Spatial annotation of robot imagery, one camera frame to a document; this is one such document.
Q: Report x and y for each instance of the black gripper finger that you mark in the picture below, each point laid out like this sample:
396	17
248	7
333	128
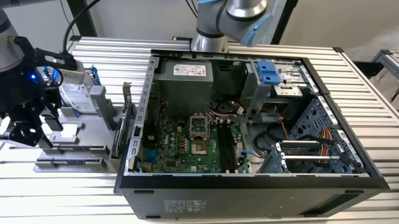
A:
26	130
53	123

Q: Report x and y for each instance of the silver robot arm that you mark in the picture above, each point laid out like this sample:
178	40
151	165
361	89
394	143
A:
206	23

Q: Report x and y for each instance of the black RAM slot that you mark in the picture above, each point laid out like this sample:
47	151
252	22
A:
226	147
222	147
234	147
230	147

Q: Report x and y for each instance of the silver CPU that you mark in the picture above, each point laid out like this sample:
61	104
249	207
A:
70	131

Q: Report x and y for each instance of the grey parts rack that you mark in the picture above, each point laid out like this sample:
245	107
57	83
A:
90	137

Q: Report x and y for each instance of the hard disk in blue carrier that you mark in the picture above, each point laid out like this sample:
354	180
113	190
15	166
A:
78	98

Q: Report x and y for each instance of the graphics card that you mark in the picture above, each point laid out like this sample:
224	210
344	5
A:
127	116

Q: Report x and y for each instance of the black case fan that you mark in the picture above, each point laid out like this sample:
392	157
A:
154	126

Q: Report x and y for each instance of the blue rear port block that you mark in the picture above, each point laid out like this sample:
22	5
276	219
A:
150	156

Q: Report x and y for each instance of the green motherboard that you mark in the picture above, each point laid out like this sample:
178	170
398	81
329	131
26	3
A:
174	144

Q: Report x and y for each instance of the grey power supply unit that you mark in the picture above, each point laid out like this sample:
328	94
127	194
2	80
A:
183	93

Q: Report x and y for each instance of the CPU socket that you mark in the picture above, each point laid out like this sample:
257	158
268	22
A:
200	148

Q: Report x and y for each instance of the metal locking lever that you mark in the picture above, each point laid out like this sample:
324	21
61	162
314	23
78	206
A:
209	122

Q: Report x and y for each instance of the black grey PC case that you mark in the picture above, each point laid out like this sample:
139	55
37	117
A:
218	200

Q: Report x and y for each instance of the blue plastic bay latch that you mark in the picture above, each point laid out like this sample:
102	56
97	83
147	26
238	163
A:
266	74

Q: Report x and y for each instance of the metal drive cage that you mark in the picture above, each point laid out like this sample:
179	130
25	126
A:
288	91

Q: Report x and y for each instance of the perforated metal disk bay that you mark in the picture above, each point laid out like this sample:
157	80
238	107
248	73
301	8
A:
316	116

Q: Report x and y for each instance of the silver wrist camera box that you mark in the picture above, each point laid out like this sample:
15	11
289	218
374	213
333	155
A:
73	74

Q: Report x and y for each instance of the black frame post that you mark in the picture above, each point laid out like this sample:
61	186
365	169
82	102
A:
89	23
288	18

